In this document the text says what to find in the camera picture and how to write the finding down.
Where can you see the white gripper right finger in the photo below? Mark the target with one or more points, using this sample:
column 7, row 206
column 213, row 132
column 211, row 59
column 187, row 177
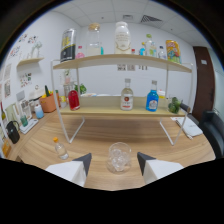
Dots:
column 156, row 168

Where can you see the glass with ice cubes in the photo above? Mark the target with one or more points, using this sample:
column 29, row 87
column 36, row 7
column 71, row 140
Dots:
column 119, row 158

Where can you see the clear bottle blue cap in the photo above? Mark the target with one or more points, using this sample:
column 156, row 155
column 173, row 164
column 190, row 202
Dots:
column 161, row 54

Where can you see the white wooden two-tier rack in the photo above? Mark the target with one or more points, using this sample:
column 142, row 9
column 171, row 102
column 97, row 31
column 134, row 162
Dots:
column 123, row 111

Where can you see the dark wooden muddler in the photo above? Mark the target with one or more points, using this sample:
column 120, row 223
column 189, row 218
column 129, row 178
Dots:
column 185, row 108

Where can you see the black bag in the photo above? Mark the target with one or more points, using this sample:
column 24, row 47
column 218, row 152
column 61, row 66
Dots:
column 13, row 133

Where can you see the small clear bottle orange cap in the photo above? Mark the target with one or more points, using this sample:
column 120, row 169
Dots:
column 61, row 150

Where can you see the orange pot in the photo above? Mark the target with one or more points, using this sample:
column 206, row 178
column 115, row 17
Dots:
column 48, row 103

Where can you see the brown door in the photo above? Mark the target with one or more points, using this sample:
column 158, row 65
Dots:
column 204, row 83

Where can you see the white tray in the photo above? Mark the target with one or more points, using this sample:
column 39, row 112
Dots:
column 29, row 126

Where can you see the teal bottle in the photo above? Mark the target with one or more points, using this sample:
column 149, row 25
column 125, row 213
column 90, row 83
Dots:
column 102, row 51

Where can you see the red liquid bottle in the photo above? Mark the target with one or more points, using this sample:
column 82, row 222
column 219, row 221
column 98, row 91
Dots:
column 73, row 100

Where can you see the blue liquid bottle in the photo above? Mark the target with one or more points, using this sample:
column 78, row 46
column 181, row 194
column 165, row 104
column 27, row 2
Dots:
column 152, row 100

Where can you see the green potted plant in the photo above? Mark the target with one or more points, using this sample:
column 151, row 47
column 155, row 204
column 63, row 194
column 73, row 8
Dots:
column 81, row 89

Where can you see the pale blue jar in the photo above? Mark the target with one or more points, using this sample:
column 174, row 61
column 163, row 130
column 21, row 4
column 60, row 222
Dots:
column 39, row 112

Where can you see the white milk bottle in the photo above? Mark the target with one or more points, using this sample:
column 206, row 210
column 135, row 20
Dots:
column 122, row 38

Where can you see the pink bottle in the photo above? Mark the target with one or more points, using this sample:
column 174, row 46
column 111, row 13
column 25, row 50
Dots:
column 80, row 54

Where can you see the black and silver can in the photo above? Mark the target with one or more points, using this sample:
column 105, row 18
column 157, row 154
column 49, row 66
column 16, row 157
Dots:
column 68, row 46

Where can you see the wooden wall shelf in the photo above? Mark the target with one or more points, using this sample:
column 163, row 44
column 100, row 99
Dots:
column 30, row 61

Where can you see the yellow drink can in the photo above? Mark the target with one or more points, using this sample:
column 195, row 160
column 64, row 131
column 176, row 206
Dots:
column 173, row 51

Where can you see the clear bottle red label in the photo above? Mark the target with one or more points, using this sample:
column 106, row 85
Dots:
column 126, row 98

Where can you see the small light blue bottle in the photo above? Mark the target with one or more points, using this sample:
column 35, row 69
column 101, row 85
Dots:
column 142, row 50

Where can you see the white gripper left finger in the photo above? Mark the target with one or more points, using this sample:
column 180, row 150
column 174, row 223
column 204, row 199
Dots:
column 71, row 170

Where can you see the black chair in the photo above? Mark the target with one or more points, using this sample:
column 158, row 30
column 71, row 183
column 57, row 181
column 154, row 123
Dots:
column 213, row 133

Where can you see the yellow cup white lid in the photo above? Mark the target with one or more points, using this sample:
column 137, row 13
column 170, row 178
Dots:
column 162, row 94

